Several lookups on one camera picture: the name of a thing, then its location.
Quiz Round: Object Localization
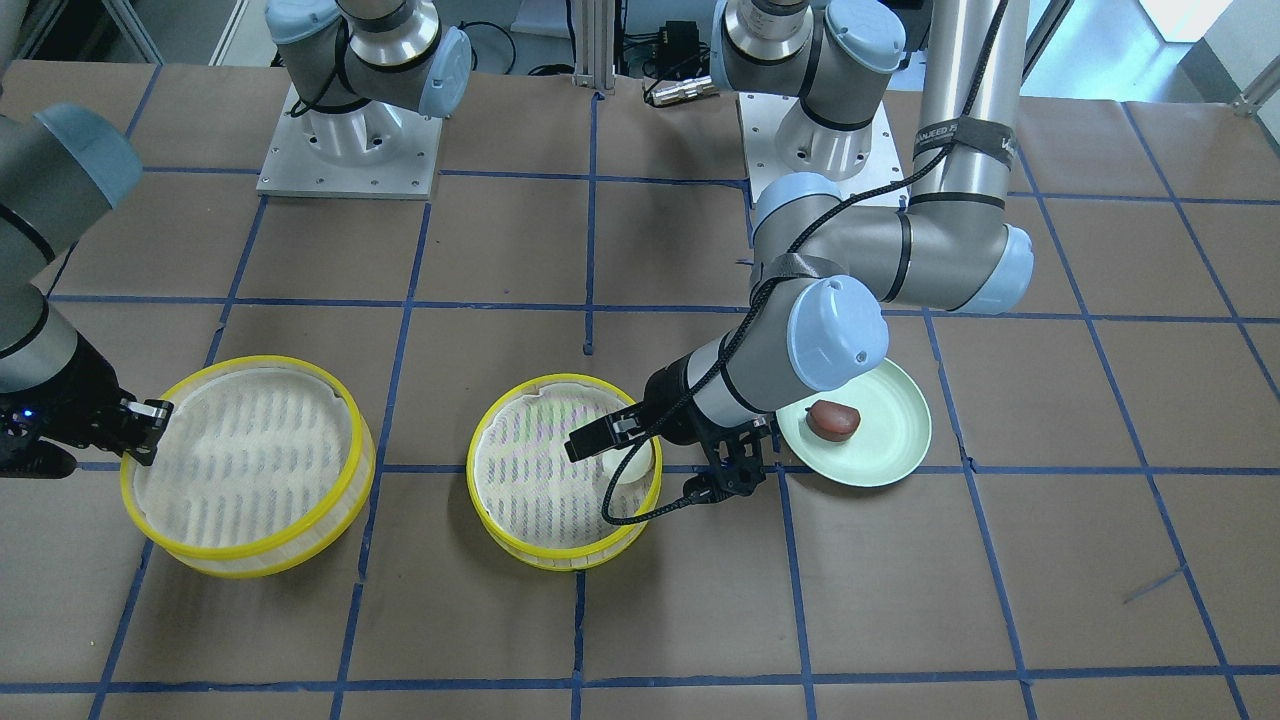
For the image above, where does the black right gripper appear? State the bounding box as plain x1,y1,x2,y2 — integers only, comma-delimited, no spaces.
1,336,175,479

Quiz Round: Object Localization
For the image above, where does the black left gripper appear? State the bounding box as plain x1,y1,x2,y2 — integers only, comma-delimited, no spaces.
564,357,771,501

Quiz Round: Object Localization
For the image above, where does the white steamed bun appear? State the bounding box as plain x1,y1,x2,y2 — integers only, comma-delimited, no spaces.
594,439,655,488

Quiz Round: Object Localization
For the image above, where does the yellow steamer basket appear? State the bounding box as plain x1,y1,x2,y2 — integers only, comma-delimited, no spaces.
466,373,645,571
120,355,376,579

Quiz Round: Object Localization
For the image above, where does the brown steamed bun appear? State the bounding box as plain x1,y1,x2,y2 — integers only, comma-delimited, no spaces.
805,398,861,443

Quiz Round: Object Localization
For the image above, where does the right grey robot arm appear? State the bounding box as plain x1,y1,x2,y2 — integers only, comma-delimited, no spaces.
1,102,174,479

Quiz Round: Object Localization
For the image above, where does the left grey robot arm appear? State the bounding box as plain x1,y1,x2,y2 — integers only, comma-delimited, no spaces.
561,1,1034,503

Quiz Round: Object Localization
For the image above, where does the light green plate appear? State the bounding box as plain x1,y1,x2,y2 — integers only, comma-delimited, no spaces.
774,359,932,488

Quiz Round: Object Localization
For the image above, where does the brown grid table mat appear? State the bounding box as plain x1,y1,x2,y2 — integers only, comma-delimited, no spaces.
0,61,1280,720

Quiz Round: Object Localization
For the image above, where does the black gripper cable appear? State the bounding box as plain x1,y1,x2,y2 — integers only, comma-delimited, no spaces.
602,0,1011,527

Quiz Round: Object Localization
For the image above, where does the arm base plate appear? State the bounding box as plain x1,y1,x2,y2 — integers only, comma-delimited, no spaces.
256,102,443,201
739,92,909,260

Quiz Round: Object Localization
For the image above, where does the aluminium frame post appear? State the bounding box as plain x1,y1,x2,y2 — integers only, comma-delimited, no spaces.
566,1,620,96

